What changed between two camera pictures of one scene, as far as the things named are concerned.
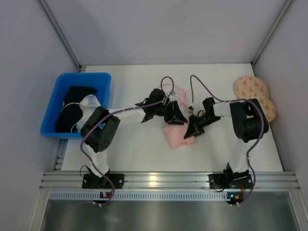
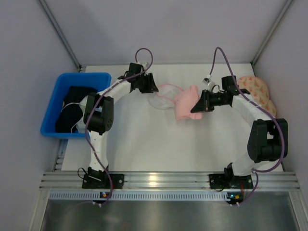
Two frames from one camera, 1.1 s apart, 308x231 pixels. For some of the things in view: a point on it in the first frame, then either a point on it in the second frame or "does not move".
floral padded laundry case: x=250 y=87 does not move
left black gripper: x=172 y=111 -> x=149 y=83
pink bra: x=174 y=135 -> x=185 y=103
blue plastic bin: x=100 y=81 does not move
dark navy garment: x=71 y=111 does not move
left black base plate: x=92 y=181 does not move
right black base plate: x=231 y=181 does not move
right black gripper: x=197 y=123 -> x=205 y=101
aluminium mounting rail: x=262 y=180 does not move
